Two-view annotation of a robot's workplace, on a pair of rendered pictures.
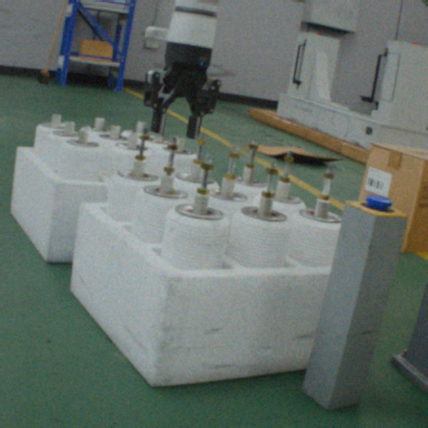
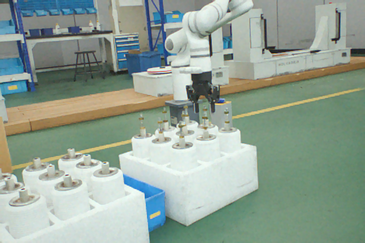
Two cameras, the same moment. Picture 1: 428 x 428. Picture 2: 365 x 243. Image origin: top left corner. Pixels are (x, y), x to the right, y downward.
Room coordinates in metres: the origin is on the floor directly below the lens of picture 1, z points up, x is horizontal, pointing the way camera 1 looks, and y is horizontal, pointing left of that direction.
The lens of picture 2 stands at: (1.38, 1.41, 0.64)
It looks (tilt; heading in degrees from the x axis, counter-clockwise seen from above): 13 degrees down; 262
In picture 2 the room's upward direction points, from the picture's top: 5 degrees counter-clockwise
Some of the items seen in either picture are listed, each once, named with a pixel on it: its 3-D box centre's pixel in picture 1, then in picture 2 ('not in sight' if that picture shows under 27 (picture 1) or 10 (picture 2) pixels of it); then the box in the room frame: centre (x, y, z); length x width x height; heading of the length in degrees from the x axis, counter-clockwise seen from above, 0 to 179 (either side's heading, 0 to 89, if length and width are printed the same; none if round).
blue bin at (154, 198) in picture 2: not in sight; (130, 200); (1.41, 0.11, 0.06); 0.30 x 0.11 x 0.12; 122
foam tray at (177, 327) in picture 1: (211, 282); (188, 171); (1.17, -0.02, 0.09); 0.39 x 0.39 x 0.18; 32
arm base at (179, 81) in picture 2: not in sight; (182, 84); (1.09, -0.46, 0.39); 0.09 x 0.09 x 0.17; 20
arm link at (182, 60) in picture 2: not in sight; (179, 51); (1.09, -0.46, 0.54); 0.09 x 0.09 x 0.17; 34
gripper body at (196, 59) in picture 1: (185, 69); (202, 82); (1.10, 0.08, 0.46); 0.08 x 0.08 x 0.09
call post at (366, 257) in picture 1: (353, 309); (222, 136); (0.96, -0.23, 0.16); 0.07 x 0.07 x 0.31; 32
